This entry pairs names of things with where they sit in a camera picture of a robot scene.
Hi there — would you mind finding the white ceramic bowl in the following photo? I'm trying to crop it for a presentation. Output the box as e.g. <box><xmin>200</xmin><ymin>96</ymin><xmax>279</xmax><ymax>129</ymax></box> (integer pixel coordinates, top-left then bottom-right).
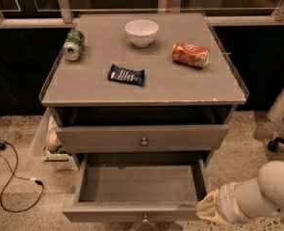
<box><xmin>125</xmin><ymin>19</ymin><xmax>159</xmax><ymax>48</ymax></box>

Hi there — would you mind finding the grey drawer cabinet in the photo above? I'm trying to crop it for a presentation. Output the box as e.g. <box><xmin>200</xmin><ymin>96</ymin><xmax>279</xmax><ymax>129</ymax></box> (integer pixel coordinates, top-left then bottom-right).
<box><xmin>40</xmin><ymin>13</ymin><xmax>248</xmax><ymax>162</ymax></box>

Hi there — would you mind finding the orange soda can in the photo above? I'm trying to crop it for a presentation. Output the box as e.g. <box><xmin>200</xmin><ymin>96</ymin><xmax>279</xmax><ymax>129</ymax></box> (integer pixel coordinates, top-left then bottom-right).
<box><xmin>171</xmin><ymin>42</ymin><xmax>210</xmax><ymax>68</ymax></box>

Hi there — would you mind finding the dark blue snack packet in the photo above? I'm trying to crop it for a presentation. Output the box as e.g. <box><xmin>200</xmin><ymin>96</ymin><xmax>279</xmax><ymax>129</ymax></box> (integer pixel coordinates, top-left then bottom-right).
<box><xmin>108</xmin><ymin>64</ymin><xmax>144</xmax><ymax>87</ymax></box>

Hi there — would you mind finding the grey drawer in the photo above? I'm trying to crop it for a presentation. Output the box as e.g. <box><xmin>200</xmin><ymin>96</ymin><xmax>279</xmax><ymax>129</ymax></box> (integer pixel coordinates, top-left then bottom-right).
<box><xmin>63</xmin><ymin>151</ymin><xmax>209</xmax><ymax>222</ymax></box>
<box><xmin>57</xmin><ymin>124</ymin><xmax>228</xmax><ymax>153</ymax></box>

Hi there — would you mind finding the clear plastic storage bin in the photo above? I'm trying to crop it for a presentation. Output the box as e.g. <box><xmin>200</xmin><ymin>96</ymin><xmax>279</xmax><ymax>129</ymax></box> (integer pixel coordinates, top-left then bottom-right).
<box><xmin>30</xmin><ymin>109</ymin><xmax>76</xmax><ymax>170</ymax></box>

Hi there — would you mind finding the green soda can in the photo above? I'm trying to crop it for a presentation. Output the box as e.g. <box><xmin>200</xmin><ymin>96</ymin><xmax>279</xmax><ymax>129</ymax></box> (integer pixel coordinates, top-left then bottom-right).
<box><xmin>64</xmin><ymin>30</ymin><xmax>85</xmax><ymax>61</ymax></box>

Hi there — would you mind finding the black floor cable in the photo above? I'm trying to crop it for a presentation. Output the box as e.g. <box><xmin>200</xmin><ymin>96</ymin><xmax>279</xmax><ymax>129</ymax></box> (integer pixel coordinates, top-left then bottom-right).
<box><xmin>0</xmin><ymin>136</ymin><xmax>46</xmax><ymax>214</ymax></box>

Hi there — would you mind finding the metal window railing frame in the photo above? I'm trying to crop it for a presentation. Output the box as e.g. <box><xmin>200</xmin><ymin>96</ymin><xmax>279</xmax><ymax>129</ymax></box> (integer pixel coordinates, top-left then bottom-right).
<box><xmin>0</xmin><ymin>0</ymin><xmax>284</xmax><ymax>28</ymax></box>

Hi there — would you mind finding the black chair base leg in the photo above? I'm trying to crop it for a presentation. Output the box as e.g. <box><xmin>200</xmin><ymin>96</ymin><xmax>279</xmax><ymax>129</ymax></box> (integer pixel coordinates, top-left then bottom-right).
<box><xmin>268</xmin><ymin>137</ymin><xmax>284</xmax><ymax>152</ymax></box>

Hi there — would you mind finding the grey top drawer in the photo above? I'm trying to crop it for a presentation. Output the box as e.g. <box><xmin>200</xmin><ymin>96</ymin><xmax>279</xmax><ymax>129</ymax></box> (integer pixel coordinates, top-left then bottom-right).
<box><xmin>57</xmin><ymin>124</ymin><xmax>228</xmax><ymax>153</ymax></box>

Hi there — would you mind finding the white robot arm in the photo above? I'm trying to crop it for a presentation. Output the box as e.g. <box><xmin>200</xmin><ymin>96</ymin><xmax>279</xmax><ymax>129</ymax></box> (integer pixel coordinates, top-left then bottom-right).
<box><xmin>197</xmin><ymin>87</ymin><xmax>284</xmax><ymax>225</ymax></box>

